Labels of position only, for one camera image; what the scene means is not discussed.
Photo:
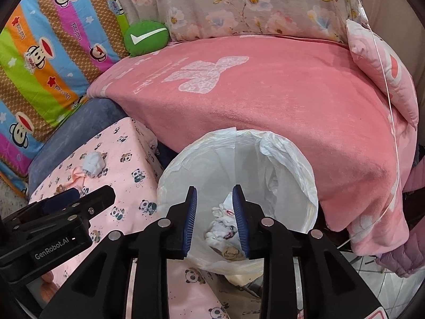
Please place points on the blue grey cushion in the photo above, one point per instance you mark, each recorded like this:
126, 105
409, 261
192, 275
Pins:
83, 116

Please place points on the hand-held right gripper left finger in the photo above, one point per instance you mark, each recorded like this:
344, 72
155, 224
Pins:
190, 226

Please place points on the pink fleece blanket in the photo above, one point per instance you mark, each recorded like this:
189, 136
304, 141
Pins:
282, 106

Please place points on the pink patterned pillow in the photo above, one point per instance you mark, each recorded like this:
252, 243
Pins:
368, 59

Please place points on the green check-mark cushion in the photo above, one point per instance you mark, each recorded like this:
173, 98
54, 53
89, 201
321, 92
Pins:
146, 46

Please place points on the mauve puffer jacket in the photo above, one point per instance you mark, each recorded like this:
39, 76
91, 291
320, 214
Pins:
398, 259

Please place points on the striped monkey print quilt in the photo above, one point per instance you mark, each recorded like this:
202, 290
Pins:
43, 83

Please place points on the thin clear tube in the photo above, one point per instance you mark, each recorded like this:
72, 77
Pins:
361, 8

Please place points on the white tissue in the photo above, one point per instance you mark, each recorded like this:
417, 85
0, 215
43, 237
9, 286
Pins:
93, 164

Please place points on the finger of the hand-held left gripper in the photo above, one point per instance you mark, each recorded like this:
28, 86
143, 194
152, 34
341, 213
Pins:
61, 201
96, 202

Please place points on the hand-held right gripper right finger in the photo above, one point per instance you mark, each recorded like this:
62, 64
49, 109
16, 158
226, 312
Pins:
240, 226

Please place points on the pink panda print sheet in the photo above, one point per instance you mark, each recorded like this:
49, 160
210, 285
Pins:
126, 146

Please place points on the white paper pile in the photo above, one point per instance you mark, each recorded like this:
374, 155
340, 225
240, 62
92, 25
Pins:
219, 232

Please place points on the trash bin with white bag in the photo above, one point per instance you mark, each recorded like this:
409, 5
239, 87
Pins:
206, 159

